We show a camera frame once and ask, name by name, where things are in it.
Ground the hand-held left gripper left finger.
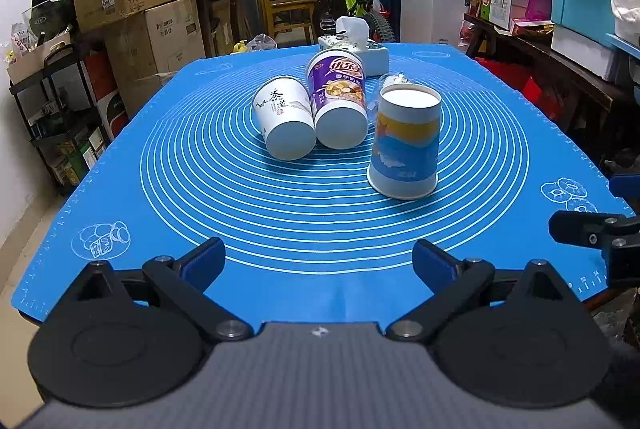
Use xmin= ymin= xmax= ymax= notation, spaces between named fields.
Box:
xmin=62 ymin=237 xmax=254 ymax=344

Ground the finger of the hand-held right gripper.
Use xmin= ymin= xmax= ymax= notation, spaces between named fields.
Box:
xmin=548 ymin=210 xmax=640 ymax=290
xmin=607 ymin=174 xmax=640 ymax=200

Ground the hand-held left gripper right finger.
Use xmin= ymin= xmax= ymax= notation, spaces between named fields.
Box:
xmin=385 ymin=239 xmax=593 ymax=344

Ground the white ink-print paper cup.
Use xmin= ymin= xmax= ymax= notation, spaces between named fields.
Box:
xmin=251 ymin=77 xmax=317 ymax=161

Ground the blue yellow paper cup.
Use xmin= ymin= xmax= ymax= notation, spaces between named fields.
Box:
xmin=366 ymin=83 xmax=443 ymax=200

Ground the clear plastic cup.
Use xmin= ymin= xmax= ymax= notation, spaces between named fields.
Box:
xmin=367 ymin=72 xmax=426 ymax=130

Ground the purple paper cup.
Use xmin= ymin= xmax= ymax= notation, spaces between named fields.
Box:
xmin=306 ymin=49 xmax=370 ymax=150

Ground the blue silicone mat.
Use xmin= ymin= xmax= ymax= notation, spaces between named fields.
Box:
xmin=10 ymin=43 xmax=636 ymax=325

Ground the dark wooden side table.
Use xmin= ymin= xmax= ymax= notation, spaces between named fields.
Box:
xmin=462 ymin=13 xmax=640 ymax=162

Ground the white storage box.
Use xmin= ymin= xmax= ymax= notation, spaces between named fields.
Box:
xmin=551 ymin=25 xmax=622 ymax=82

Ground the white plastic bag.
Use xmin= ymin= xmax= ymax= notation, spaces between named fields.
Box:
xmin=611 ymin=0 xmax=640 ymax=48

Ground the red cardboard box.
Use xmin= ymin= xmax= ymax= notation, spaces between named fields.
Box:
xmin=81 ymin=50 xmax=129 ymax=140

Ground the black metal shelf rack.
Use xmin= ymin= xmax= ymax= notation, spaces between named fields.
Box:
xmin=9 ymin=40 xmax=117 ymax=197

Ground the white patterned tissue box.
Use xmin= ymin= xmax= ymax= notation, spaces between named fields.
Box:
xmin=318 ymin=35 xmax=390 ymax=77

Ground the green white carton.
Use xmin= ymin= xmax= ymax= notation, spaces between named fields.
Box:
xmin=482 ymin=0 xmax=534 ymax=32

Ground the large brown cardboard box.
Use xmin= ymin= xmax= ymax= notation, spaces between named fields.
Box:
xmin=105 ymin=0 xmax=207 ymax=117

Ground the crumpled clear plastic bag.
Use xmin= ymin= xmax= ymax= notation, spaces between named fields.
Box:
xmin=247 ymin=33 xmax=278 ymax=52

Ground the white tissue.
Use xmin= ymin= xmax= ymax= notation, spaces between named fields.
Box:
xmin=336 ymin=16 xmax=369 ymax=44

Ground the dark green helmet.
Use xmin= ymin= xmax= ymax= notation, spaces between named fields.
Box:
xmin=22 ymin=0 xmax=76 ymax=46

